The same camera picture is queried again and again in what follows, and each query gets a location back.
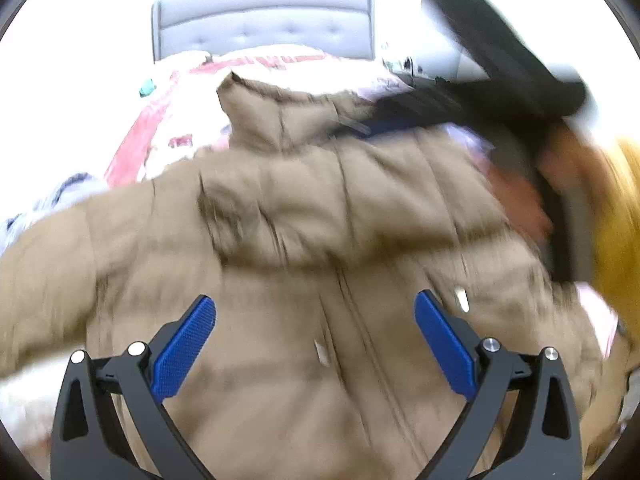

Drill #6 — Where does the teal small toy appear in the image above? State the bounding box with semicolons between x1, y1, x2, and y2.
139;79;156;98

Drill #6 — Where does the person's right hand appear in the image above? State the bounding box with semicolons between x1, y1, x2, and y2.
486;126;612;243

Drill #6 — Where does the brown hooded puffer jacket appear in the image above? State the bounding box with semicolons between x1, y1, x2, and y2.
1;74;603;479

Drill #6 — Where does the grey upholstered headboard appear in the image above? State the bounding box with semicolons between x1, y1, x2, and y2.
151;0;375;61

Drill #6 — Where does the grey bedside table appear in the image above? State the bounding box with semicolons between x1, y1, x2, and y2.
382;56;451;86

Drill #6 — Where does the pink cartoon fleece blanket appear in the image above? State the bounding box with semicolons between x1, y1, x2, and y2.
1;44;407;248

